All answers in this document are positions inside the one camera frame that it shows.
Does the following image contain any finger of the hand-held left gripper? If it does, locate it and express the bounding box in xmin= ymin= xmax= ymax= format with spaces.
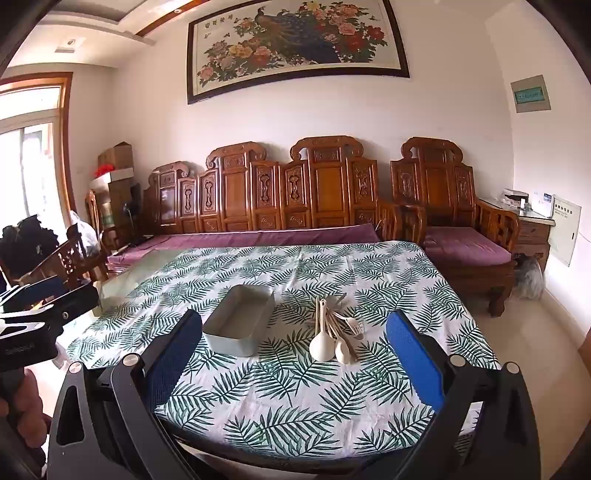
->
xmin=0 ymin=283 xmax=100 ymax=337
xmin=0 ymin=275 xmax=65 ymax=315

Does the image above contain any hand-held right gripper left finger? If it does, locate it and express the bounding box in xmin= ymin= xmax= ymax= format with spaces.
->
xmin=46 ymin=309 xmax=204 ymax=480

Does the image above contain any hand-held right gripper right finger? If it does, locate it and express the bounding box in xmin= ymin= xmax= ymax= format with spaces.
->
xmin=385 ymin=310 xmax=541 ymax=480

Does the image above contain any cream fork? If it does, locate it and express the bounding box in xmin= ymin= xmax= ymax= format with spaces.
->
xmin=339 ymin=316 xmax=365 ymax=340

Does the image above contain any grey rectangular tray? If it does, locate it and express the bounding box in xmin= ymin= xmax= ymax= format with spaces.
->
xmin=202 ymin=285 xmax=276 ymax=357

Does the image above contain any large cream spoon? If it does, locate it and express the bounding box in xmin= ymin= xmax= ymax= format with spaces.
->
xmin=308 ymin=298 xmax=334 ymax=362

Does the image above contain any person's left hand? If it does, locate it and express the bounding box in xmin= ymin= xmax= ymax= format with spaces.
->
xmin=0 ymin=369 xmax=54 ymax=462

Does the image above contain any wooden dining chair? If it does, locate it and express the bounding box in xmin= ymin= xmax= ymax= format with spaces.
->
xmin=14 ymin=224 xmax=112 ymax=296
xmin=84 ymin=189 xmax=116 ymax=250

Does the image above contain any black clothing pile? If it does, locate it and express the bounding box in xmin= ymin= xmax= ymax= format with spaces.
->
xmin=0 ymin=215 xmax=61 ymax=282

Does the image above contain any clear plastic bag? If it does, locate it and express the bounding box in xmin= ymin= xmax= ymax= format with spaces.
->
xmin=68 ymin=210 xmax=101 ymax=259

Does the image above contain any leaf-print tablecloth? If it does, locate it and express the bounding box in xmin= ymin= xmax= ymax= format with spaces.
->
xmin=65 ymin=240 xmax=502 ymax=457

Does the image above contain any brown cardboard box stack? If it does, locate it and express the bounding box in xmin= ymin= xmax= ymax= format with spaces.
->
xmin=108 ymin=178 xmax=141 ymax=227

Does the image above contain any square purple seat cushion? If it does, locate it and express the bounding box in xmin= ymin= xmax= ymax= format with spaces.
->
xmin=424 ymin=226 xmax=513 ymax=266

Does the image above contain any white box with red items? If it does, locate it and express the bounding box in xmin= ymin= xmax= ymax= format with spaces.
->
xmin=89 ymin=166 xmax=134 ymax=191

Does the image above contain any long purple seat cushion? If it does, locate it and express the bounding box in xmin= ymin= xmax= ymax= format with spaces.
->
xmin=107 ymin=223 xmax=383 ymax=278

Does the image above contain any grey plastic bag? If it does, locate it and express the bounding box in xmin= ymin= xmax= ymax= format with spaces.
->
xmin=513 ymin=254 xmax=546 ymax=301

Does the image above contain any wooden side table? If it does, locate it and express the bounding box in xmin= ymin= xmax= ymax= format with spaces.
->
xmin=478 ymin=198 xmax=556 ymax=273

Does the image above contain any carved wooden armchair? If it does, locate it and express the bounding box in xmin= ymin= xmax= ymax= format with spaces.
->
xmin=390 ymin=136 xmax=522 ymax=318

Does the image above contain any carved wooden sofa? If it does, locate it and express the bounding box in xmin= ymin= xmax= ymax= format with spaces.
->
xmin=134 ymin=135 xmax=428 ymax=252

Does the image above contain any white router box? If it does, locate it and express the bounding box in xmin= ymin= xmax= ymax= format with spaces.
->
xmin=529 ymin=191 xmax=555 ymax=217

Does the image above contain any framed peacock painting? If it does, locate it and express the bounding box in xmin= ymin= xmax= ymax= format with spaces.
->
xmin=186 ymin=0 xmax=411 ymax=105

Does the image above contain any wooden window frame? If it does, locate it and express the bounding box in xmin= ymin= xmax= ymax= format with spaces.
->
xmin=0 ymin=71 xmax=77 ymax=232

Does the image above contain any white wall panel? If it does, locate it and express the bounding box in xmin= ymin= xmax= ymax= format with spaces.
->
xmin=547 ymin=196 xmax=583 ymax=267

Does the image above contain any green wall panel box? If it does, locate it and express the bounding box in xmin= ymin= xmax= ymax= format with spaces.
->
xmin=510 ymin=74 xmax=552 ymax=114

